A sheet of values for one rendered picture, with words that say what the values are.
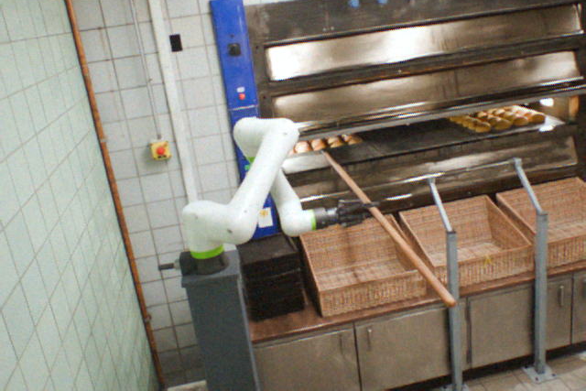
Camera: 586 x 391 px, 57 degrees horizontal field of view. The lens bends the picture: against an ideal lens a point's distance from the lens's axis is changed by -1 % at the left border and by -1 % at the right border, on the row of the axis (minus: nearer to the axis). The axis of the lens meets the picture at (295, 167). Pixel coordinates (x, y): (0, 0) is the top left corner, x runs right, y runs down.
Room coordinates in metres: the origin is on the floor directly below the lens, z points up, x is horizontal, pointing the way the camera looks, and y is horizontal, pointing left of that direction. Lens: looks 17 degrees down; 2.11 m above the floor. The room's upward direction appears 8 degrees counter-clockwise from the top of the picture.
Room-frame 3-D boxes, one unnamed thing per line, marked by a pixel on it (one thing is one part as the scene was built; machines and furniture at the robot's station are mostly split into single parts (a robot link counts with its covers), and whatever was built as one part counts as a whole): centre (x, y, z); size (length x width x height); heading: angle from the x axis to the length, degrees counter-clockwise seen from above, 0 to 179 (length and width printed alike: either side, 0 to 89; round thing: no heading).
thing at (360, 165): (2.96, -0.81, 1.16); 1.80 x 0.06 x 0.04; 98
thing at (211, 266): (1.82, 0.42, 1.23); 0.26 x 0.15 x 0.06; 94
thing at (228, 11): (3.71, 0.36, 1.07); 1.93 x 0.16 x 2.15; 8
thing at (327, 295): (2.59, -0.27, 0.72); 0.56 x 0.49 x 0.28; 98
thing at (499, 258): (2.68, -0.86, 0.72); 0.56 x 0.49 x 0.28; 98
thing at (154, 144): (2.69, 0.67, 1.46); 0.10 x 0.07 x 0.10; 98
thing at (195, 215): (1.81, 0.35, 1.36); 0.16 x 0.13 x 0.19; 54
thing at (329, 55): (2.94, -0.81, 1.80); 1.79 x 0.11 x 0.19; 98
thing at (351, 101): (2.94, -0.81, 1.54); 1.79 x 0.11 x 0.19; 98
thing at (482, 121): (3.46, -1.32, 1.21); 0.61 x 0.48 x 0.06; 8
